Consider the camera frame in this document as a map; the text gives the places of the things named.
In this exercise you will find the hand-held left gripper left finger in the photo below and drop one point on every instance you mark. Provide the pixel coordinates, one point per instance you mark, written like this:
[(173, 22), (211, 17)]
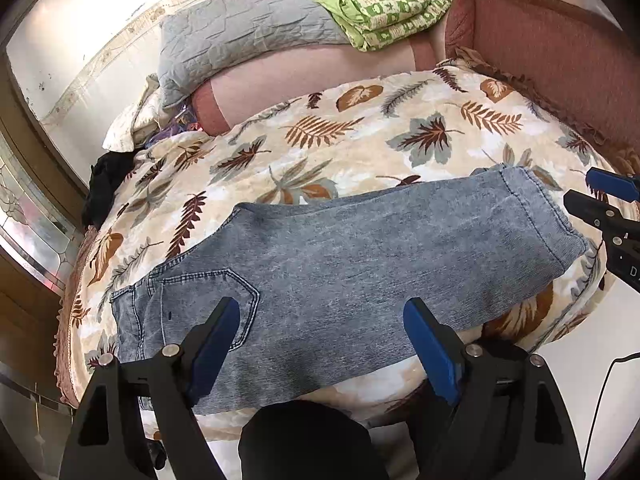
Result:
[(215, 342)]

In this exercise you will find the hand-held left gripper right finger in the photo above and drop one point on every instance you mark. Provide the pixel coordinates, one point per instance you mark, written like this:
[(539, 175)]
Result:
[(430, 345)]

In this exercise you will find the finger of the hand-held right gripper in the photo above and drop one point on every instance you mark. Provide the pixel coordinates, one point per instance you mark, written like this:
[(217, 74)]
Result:
[(592, 210), (612, 184)]

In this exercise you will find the blue denim pants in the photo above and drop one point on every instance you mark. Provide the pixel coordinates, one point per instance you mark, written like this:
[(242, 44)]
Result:
[(350, 270)]

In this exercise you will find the black cloth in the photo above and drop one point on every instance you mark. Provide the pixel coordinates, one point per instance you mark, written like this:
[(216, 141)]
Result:
[(107, 185)]

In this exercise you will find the purple packets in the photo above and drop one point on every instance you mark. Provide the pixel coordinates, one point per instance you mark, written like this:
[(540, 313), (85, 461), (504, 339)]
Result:
[(175, 127)]

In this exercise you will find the wooden door with glass pane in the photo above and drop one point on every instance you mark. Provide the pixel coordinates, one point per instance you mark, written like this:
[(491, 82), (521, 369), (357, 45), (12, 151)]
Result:
[(30, 220)]

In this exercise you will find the leaf printed blanket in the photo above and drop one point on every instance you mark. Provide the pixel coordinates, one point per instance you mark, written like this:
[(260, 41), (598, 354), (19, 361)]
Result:
[(320, 140)]

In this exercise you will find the white floral cloth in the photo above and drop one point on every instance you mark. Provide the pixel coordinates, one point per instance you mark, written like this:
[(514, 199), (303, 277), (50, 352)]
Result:
[(135, 120)]

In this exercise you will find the green patterned quilt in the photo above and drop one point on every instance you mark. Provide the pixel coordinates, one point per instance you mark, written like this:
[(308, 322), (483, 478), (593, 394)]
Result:
[(395, 10)]

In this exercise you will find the pink bolster cushion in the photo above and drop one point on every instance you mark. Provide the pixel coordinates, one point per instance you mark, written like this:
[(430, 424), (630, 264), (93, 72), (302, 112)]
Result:
[(310, 75)]

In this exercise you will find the grey quilted pillow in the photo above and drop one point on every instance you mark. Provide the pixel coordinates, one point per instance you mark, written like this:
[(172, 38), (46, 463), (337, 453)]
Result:
[(240, 25)]

